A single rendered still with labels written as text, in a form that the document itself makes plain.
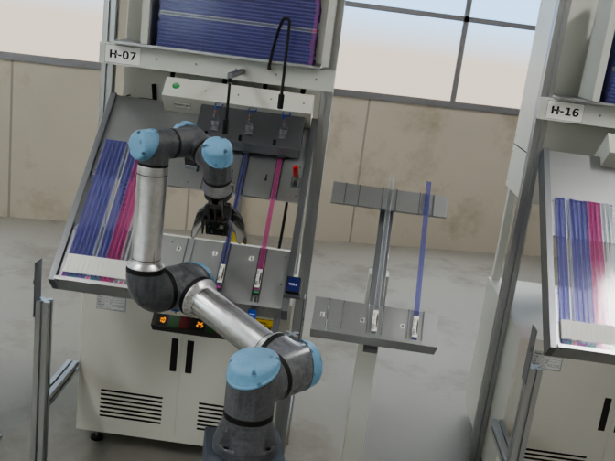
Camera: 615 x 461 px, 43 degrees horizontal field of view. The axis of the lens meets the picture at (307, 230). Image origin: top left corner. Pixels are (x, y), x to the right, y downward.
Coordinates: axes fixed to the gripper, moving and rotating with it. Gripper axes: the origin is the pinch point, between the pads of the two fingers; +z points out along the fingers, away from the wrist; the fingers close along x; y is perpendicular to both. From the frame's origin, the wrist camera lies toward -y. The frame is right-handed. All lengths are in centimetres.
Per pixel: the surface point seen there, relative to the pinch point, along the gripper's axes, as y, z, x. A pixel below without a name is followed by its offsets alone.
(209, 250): -8.1, 13.3, -4.5
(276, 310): 9.2, 16.7, 18.0
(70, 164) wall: -245, 194, -144
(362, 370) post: 13, 36, 45
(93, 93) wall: -271, 153, -131
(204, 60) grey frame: -65, -15, -16
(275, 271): -3.6, 14.3, 15.9
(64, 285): 7.0, 19.5, -44.4
